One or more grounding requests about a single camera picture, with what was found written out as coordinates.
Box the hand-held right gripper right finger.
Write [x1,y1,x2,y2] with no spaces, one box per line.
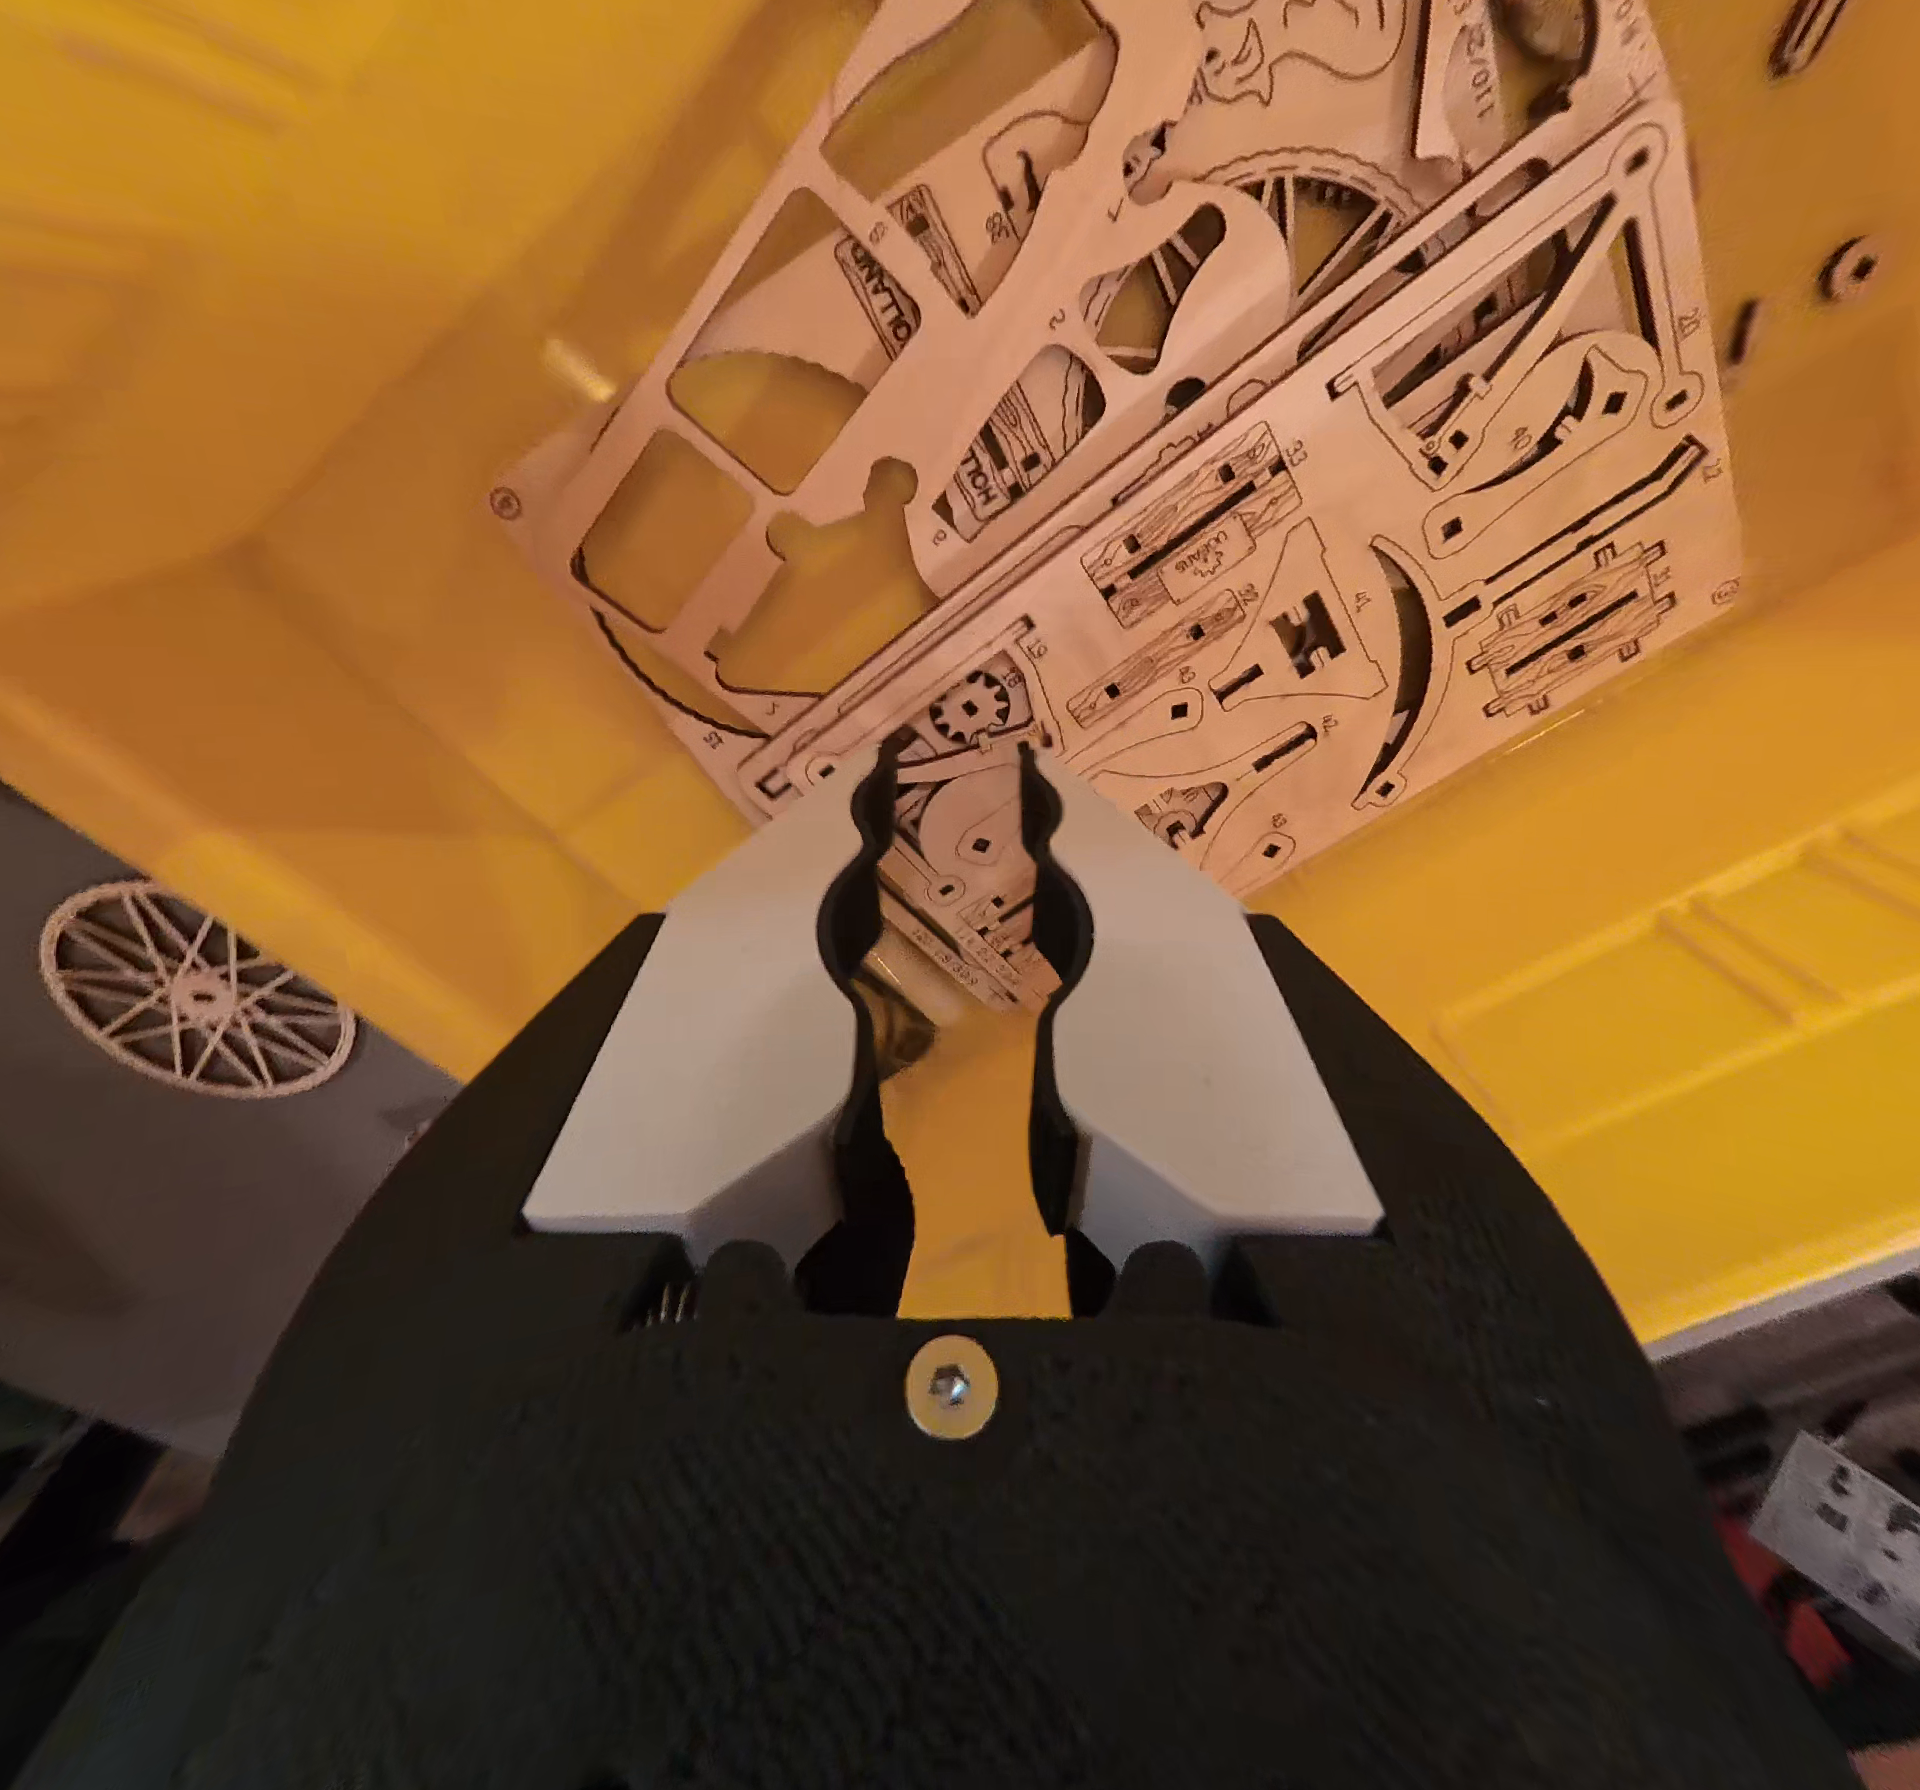
[1018,748,1388,1317]

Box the wooden spoked wheel piece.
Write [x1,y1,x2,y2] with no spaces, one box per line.
[39,877,363,1102]

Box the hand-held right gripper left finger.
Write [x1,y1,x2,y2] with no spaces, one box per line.
[524,742,919,1317]

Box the wooden puzzle sheet with parts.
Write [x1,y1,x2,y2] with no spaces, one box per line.
[734,111,1754,1062]

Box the wooden puzzle sheet with gear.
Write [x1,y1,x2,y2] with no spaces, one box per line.
[586,0,1670,713]

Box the wooden puzzle sheet with cutouts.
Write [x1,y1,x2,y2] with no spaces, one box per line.
[489,0,1501,742]

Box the oblong wooden puzzle piece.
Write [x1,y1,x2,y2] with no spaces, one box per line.
[1766,0,1879,84]

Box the yellow plastic bin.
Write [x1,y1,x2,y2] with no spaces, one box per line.
[0,0,1920,1348]

